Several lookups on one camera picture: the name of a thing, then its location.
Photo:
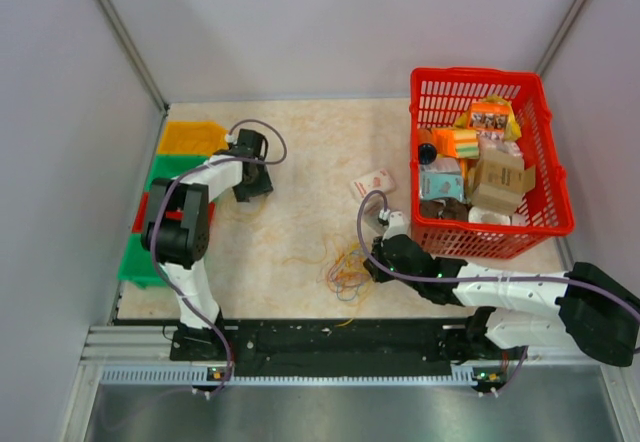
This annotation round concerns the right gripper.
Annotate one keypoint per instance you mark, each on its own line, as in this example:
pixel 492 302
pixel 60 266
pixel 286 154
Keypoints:
pixel 377 273

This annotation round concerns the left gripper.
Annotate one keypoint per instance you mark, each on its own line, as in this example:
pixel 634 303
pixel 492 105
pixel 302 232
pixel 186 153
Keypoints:
pixel 262 187

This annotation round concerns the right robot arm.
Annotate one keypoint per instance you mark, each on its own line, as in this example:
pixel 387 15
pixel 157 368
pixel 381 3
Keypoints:
pixel 583 308

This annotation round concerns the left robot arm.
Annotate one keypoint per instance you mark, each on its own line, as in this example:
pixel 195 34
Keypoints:
pixel 176 227

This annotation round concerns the yellow storage bin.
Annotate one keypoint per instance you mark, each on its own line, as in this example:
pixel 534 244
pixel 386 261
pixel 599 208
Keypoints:
pixel 202 138

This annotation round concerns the upper green storage bin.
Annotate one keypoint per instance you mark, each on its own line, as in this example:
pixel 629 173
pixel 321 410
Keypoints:
pixel 171 166

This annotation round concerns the green storage bin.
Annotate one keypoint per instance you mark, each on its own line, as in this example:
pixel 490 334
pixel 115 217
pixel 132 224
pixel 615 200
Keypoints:
pixel 171 166
pixel 136 266

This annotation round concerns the pink tissue packet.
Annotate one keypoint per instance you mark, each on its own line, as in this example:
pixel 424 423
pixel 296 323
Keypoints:
pixel 379 179

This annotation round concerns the teal tissue pack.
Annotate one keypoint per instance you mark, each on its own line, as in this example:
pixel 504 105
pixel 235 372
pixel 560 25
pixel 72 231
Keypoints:
pixel 441 179

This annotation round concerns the red storage bin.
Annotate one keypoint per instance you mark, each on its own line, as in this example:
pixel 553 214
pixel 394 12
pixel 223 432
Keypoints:
pixel 142 214

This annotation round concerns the black bottle cap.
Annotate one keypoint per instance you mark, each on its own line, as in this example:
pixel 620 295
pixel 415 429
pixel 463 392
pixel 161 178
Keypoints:
pixel 427 153

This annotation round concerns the lower green storage bin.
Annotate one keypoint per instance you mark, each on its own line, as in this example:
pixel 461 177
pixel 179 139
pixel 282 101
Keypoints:
pixel 136 266

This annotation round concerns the brown cardboard box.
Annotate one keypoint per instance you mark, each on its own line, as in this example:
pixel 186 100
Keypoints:
pixel 501 181

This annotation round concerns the orange sponge pack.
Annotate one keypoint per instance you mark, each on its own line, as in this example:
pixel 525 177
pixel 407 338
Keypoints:
pixel 456 143

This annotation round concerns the pink wrapped pack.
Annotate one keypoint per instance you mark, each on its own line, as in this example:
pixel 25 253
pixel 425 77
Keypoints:
pixel 494 141

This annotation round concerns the red plastic basket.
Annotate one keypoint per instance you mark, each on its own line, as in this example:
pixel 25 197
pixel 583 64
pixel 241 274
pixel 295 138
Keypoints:
pixel 438 96

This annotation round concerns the orange snack box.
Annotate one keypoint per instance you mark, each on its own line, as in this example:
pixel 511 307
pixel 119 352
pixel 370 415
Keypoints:
pixel 488 117

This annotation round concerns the yellow plastic bag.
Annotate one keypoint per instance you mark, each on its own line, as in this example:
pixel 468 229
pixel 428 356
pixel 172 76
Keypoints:
pixel 513 131

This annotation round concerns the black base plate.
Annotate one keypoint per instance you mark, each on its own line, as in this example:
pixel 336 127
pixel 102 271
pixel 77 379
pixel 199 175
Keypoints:
pixel 331 348

